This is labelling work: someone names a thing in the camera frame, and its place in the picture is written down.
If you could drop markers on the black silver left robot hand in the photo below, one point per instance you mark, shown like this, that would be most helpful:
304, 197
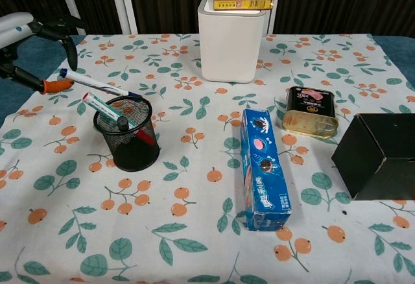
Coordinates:
16, 28

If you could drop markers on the white marker with blue cap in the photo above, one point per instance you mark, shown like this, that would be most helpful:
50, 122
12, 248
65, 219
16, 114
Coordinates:
94, 84

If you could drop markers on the green-label marker with red cap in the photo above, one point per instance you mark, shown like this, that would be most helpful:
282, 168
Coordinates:
103, 107

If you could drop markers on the black mesh pen holder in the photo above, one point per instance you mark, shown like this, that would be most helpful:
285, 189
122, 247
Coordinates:
136, 154

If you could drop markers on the white square trash bin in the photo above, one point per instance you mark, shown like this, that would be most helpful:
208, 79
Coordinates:
230, 47

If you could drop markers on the floral orange green tablecloth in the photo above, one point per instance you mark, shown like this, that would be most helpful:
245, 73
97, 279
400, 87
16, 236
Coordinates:
194, 167

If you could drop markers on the yellow red cardboard box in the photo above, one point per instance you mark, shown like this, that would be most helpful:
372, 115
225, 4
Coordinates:
243, 0

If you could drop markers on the blue cookie box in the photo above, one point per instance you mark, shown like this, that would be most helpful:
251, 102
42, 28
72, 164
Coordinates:
262, 167

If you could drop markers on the black gold meat tin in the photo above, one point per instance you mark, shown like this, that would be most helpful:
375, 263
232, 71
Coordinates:
309, 109

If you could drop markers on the black cardboard box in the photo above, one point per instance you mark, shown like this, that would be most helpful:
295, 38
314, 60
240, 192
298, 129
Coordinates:
366, 148

